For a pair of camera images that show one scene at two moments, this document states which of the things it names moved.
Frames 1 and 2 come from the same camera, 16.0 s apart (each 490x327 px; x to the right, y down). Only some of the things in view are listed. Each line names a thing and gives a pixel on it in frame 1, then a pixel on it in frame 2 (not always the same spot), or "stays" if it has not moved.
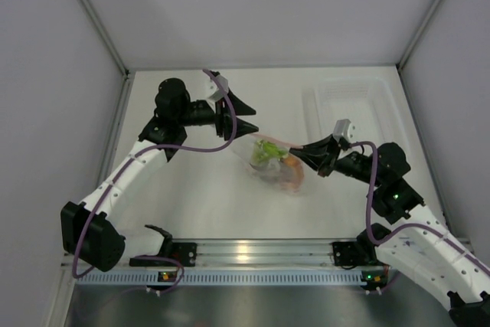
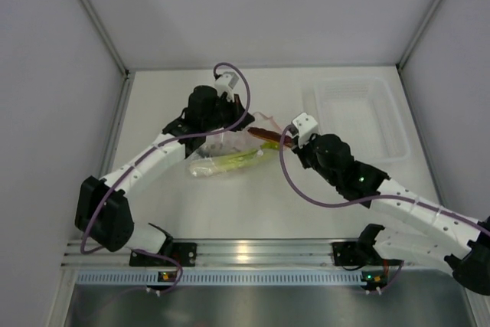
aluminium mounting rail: (259, 253) stays
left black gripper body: (221, 118) stays
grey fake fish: (271, 171) -> (217, 145)
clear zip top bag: (270, 160) -> (224, 151)
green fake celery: (267, 152) -> (220, 164)
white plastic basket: (367, 101) stays
